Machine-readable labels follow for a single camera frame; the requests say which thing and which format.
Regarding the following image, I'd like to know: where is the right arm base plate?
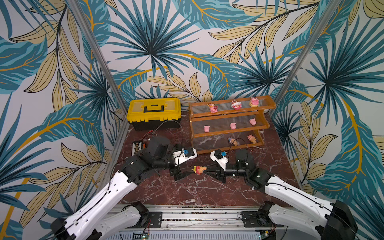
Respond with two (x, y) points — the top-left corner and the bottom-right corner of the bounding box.
(240, 211), (283, 228)

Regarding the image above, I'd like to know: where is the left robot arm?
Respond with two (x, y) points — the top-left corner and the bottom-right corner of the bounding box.
(51, 136), (198, 240)

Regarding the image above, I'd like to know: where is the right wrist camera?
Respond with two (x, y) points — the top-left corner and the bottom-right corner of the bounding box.
(210, 149), (229, 170)

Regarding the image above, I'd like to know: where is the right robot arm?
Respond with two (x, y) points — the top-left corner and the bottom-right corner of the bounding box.
(197, 149), (358, 240)

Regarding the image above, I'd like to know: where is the pink strawberry cake figure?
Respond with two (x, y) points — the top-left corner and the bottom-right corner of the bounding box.
(231, 100), (242, 111)

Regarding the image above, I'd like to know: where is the pink yellow figure toy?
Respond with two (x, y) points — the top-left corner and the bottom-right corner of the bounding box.
(208, 103), (218, 114)

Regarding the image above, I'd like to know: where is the pink round pig figure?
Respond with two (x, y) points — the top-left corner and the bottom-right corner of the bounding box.
(249, 97), (259, 108)

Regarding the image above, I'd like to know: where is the aluminium mounting rail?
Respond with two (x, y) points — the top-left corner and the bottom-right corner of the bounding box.
(70, 204), (334, 240)

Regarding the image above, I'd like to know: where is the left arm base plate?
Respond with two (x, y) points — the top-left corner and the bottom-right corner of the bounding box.
(132, 212), (163, 229)

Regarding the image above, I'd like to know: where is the orange clear plastic shelf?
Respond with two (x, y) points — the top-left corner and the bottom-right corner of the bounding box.
(189, 95), (277, 154)

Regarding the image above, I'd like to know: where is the yellow black toolbox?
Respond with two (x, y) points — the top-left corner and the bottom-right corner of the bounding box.
(127, 98), (182, 131)

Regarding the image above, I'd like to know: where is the ice cream cone figure toy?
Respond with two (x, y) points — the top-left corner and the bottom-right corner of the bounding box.
(228, 137), (239, 146)

